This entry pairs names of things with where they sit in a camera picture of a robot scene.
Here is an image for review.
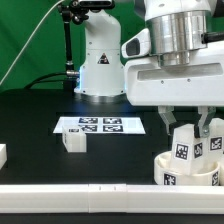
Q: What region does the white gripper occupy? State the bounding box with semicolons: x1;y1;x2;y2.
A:
124;41;224;138

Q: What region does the white round stool seat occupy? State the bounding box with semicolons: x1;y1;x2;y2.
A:
154;151;220;186

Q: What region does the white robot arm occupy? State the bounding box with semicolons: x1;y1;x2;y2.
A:
77;0;224;137

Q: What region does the white marker sheet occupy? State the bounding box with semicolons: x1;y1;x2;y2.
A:
54;116;145;134

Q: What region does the white left side block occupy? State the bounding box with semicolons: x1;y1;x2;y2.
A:
0;144;7;170

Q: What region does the black camera stand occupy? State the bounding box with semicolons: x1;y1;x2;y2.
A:
58;0;115;91

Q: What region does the black cable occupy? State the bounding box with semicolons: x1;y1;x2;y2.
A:
23;71;81;90

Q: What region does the white cable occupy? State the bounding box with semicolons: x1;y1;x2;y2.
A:
0;0;66;86

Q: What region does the white front rail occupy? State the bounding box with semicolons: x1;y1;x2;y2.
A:
0;184;224;214

